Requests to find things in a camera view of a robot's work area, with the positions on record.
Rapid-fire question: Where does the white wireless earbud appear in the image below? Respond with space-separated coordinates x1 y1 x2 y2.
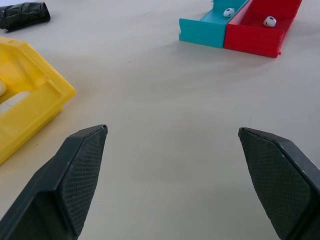
262 16 278 27
223 7 236 19

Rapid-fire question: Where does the teal plastic tray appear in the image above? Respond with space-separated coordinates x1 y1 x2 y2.
178 0 251 49

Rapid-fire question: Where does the red plastic tray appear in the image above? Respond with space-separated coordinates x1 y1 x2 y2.
223 0 303 59

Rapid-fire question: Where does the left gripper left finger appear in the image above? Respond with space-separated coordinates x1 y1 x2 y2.
0 124 109 240

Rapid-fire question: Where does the black rolled bag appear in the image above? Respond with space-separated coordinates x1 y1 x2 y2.
0 1 51 34

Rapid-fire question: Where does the white object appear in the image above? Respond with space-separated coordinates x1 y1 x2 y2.
0 90 31 116

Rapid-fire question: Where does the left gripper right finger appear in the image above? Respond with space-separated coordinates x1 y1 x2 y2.
238 127 320 240

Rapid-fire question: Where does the yellow plastic bin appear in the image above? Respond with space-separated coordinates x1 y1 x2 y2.
0 36 77 166

